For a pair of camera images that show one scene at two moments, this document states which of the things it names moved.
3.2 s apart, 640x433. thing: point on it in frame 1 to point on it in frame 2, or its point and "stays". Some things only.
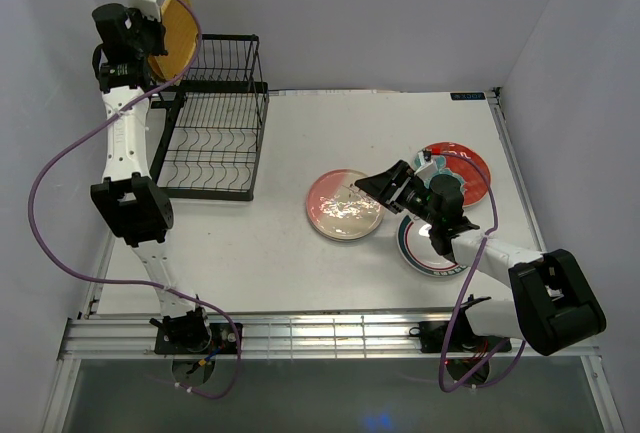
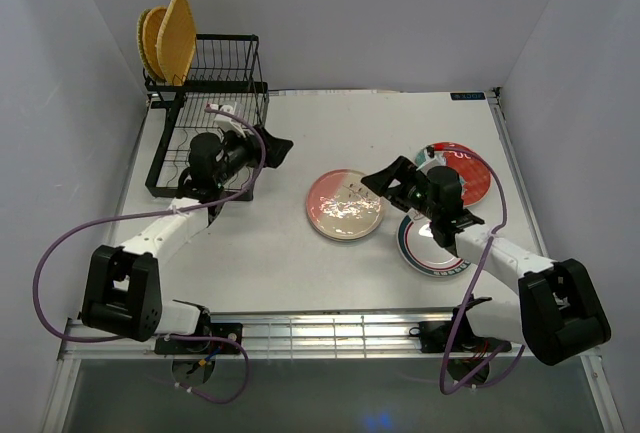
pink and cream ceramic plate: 340,210 stays
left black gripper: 137,17 to 276,149
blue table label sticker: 466,96 stays
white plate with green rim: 418,251 stays
